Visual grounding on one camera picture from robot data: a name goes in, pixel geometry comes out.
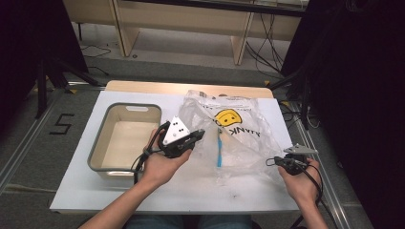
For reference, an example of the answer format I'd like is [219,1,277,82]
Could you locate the aluminium floor rail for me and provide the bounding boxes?
[0,90,66,192]
[292,117,352,229]

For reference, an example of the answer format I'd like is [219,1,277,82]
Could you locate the person's left hand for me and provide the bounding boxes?
[139,128,193,190]

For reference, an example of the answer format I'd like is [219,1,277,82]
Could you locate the beige storage bin grey rim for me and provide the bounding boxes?
[87,102,163,180]

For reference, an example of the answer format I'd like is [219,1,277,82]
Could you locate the light wooden background desk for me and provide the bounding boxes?
[62,0,309,66]

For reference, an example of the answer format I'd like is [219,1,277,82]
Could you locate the thin black floor cable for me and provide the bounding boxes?
[79,43,113,76]

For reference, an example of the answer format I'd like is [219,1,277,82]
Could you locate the bundle of black floor cables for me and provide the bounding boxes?
[245,12,288,77]

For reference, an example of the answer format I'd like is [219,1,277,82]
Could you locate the hand-held gripper black cable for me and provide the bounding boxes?
[266,156,324,229]
[131,120,171,185]

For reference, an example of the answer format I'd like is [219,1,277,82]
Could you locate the clear plastic bag smiley print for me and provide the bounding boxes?
[178,89,297,189]

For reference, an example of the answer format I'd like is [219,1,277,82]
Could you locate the blue toothbrush black bristles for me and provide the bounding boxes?
[216,127,224,169]

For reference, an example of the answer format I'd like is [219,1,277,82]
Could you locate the black curtain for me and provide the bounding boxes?
[280,0,405,229]
[0,0,90,135]

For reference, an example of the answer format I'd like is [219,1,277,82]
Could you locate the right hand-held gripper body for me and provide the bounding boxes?
[283,143,319,176]

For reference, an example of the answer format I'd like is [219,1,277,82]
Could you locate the black metal stand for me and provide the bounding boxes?
[33,56,106,119]
[268,68,311,130]

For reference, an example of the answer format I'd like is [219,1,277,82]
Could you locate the left hand-held gripper black cable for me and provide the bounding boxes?
[131,120,171,185]

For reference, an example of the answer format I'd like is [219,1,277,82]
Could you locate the light wooden table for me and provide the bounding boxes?
[104,80,275,99]

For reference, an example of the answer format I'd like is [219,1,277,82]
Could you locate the right hand-held gripper black cable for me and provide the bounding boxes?
[266,156,324,229]

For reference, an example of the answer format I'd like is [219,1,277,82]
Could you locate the person's right hand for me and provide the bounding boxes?
[277,158,323,209]

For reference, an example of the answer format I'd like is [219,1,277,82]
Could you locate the white table board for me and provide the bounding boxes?
[50,90,302,215]

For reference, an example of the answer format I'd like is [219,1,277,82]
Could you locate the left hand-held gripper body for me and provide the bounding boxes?
[157,115,191,159]

